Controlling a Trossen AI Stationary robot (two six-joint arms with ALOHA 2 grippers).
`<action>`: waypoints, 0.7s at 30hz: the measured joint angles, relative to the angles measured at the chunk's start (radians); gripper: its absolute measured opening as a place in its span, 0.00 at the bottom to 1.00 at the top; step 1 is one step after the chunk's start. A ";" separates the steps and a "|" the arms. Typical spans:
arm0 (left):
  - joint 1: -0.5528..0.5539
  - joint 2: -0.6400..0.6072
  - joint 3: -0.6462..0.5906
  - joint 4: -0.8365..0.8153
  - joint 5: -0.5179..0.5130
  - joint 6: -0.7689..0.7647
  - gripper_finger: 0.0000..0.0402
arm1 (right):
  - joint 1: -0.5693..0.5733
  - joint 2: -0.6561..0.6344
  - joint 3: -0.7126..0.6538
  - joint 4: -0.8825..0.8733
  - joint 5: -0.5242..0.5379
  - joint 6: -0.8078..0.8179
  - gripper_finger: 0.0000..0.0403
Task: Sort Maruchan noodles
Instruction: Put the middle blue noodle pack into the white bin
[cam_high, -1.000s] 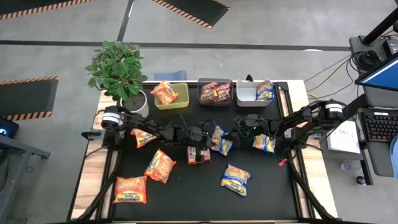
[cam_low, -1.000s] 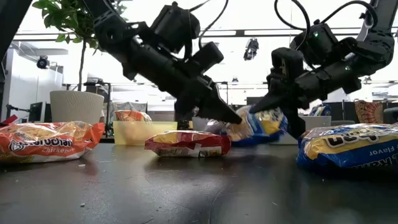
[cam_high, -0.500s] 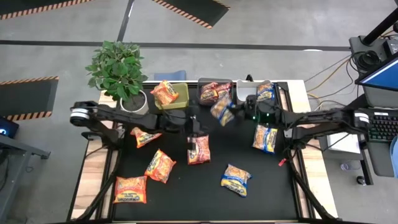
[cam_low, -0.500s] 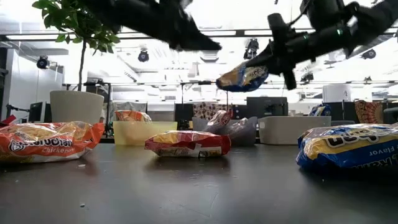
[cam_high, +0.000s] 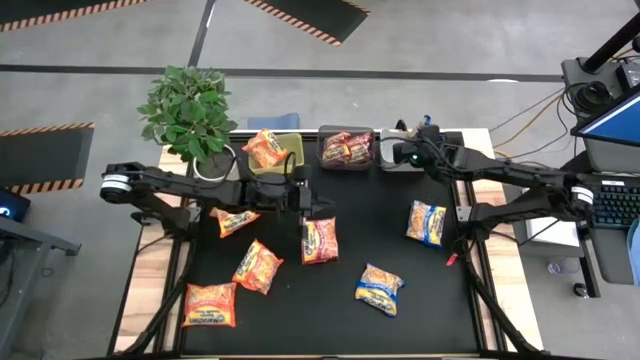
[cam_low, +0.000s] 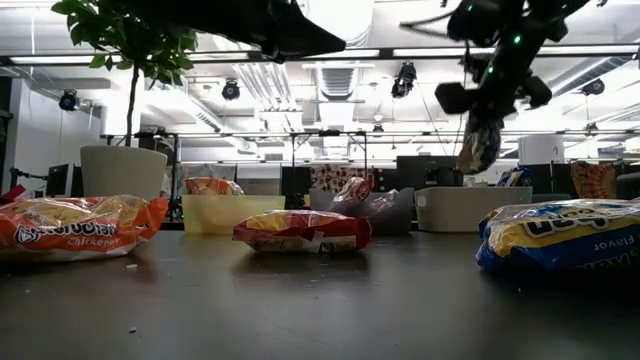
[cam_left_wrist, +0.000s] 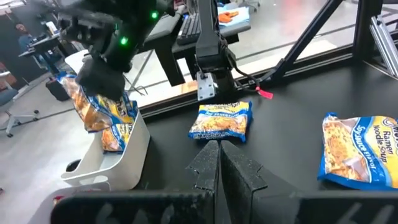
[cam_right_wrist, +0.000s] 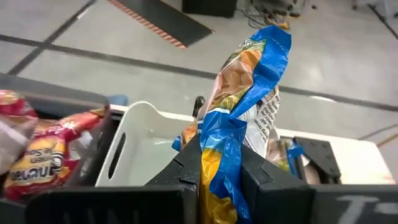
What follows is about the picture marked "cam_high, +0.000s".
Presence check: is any white plastic bin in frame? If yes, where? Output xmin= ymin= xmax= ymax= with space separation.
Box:
xmin=377 ymin=127 xmax=436 ymax=174

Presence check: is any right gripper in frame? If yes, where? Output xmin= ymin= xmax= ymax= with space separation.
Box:
xmin=391 ymin=123 xmax=447 ymax=174

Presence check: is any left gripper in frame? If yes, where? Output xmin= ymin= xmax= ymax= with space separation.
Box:
xmin=239 ymin=163 xmax=336 ymax=241

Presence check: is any orange Maruchan noodle pack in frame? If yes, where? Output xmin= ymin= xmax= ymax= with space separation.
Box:
xmin=232 ymin=238 xmax=285 ymax=296
xmin=241 ymin=128 xmax=290 ymax=170
xmin=182 ymin=282 xmax=238 ymax=329
xmin=209 ymin=206 xmax=261 ymax=239

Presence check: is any red Maruchan noodle pack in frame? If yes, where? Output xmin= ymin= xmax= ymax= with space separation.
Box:
xmin=300 ymin=216 xmax=340 ymax=266
xmin=347 ymin=132 xmax=374 ymax=165
xmin=322 ymin=131 xmax=351 ymax=165

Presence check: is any white printed sheet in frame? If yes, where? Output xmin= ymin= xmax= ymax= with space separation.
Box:
xmin=524 ymin=217 xmax=582 ymax=249

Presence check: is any grey metal cart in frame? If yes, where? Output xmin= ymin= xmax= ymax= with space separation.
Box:
xmin=0 ymin=214 xmax=82 ymax=360

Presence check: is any yellow cable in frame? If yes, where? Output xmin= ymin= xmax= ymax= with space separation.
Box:
xmin=492 ymin=92 xmax=566 ymax=151

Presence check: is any black table mat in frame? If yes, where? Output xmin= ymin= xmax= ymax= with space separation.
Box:
xmin=180 ymin=133 xmax=480 ymax=357

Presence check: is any grey translucent plastic bin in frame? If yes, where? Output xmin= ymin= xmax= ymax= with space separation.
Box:
xmin=316 ymin=124 xmax=376 ymax=172

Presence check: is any dark device with blue light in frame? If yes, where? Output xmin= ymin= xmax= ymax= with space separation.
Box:
xmin=0 ymin=187 xmax=32 ymax=224

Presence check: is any coiled black cable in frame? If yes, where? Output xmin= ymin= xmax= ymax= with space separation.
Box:
xmin=569 ymin=79 xmax=614 ymax=116

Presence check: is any yellow-green plastic bin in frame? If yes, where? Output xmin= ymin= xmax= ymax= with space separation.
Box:
xmin=248 ymin=132 xmax=306 ymax=176

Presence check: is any black backlit keyboard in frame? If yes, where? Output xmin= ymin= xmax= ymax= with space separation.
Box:
xmin=592 ymin=178 xmax=640 ymax=230

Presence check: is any light blue object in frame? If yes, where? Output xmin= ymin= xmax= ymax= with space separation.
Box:
xmin=625 ymin=217 xmax=640 ymax=287

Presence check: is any black pole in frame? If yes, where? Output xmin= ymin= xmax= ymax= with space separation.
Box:
xmin=581 ymin=10 xmax=640 ymax=75

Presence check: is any black mat with striped edge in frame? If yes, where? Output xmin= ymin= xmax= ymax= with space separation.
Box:
xmin=243 ymin=0 xmax=372 ymax=48
xmin=0 ymin=0 xmax=151 ymax=34
xmin=0 ymin=121 xmax=96 ymax=196

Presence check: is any grey desk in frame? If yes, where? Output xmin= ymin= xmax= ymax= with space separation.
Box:
xmin=582 ymin=137 xmax=640 ymax=286

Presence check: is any computer monitor with blue screen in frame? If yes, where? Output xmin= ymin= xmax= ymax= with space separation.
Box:
xmin=570 ymin=82 xmax=640 ymax=149

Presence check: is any green leafy plant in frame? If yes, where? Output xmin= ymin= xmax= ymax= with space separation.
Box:
xmin=136 ymin=64 xmax=240 ymax=164

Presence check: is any white plant pot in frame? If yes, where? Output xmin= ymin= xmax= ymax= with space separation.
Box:
xmin=192 ymin=143 xmax=239 ymax=182

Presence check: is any grey box device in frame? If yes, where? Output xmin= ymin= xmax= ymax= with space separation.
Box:
xmin=560 ymin=55 xmax=640 ymax=101

